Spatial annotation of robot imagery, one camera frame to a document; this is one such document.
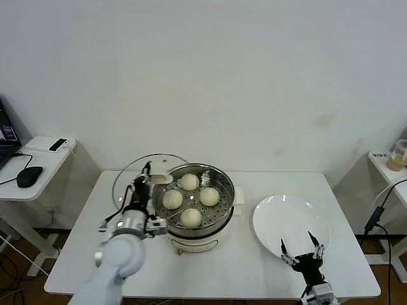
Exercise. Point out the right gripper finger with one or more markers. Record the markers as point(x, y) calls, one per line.
point(287, 254)
point(316, 248)

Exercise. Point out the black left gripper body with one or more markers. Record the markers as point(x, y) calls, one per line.
point(141, 193)

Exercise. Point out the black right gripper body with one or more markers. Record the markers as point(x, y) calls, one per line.
point(306, 267)

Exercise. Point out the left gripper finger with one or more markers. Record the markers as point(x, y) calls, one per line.
point(147, 168)

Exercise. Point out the round glass pot lid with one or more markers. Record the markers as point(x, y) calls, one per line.
point(133, 171)

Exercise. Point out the white steamed baozi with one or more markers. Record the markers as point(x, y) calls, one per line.
point(172, 200)
point(209, 196)
point(190, 218)
point(189, 182)

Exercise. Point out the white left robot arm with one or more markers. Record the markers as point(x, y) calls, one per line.
point(121, 254)

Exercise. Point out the perforated steel steamer basket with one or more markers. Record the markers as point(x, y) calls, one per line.
point(225, 206)

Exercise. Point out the round white plate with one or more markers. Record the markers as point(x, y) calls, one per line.
point(280, 219)

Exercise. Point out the black and white phone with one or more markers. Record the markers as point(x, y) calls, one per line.
point(58, 144)

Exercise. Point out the white side desk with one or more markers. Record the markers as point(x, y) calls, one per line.
point(47, 181)

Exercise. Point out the small white side table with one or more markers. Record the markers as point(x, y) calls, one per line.
point(380, 165)

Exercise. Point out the flat white box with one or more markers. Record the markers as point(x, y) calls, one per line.
point(36, 144)

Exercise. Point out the black computer mouse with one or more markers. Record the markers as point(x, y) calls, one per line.
point(29, 175)

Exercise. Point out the plastic cup of milk tea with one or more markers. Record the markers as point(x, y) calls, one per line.
point(395, 155)

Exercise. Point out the open black laptop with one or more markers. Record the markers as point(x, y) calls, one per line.
point(4, 136)

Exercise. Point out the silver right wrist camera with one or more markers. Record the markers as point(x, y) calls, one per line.
point(321, 294)

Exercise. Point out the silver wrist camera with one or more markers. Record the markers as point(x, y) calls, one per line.
point(321, 294)
point(157, 227)

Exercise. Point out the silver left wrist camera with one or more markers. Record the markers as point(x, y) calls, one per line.
point(157, 227)

